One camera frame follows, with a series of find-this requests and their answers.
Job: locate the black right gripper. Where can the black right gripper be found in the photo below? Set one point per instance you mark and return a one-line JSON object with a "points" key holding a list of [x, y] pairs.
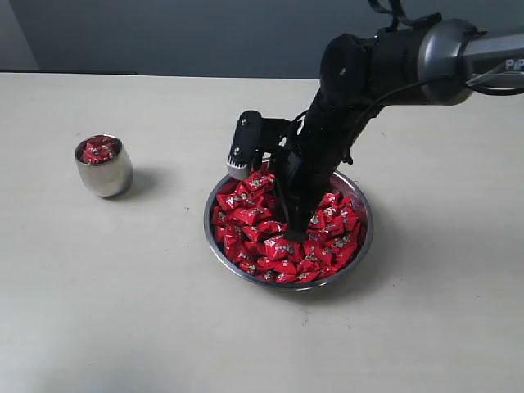
{"points": [[303, 170]]}

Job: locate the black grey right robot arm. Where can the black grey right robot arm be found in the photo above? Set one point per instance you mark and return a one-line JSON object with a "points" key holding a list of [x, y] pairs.
{"points": [[437, 65]]}

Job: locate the pile of red wrapped candies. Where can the pile of red wrapped candies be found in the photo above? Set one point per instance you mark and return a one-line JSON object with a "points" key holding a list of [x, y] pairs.
{"points": [[249, 233]]}

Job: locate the round steel bowl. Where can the round steel bowl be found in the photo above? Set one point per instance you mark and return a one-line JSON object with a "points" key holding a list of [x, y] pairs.
{"points": [[338, 182]]}

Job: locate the stainless steel cup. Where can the stainless steel cup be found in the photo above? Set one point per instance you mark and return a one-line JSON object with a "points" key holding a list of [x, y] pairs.
{"points": [[110, 179]]}

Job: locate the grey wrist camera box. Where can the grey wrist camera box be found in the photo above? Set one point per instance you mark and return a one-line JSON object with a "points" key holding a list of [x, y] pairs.
{"points": [[255, 136]]}

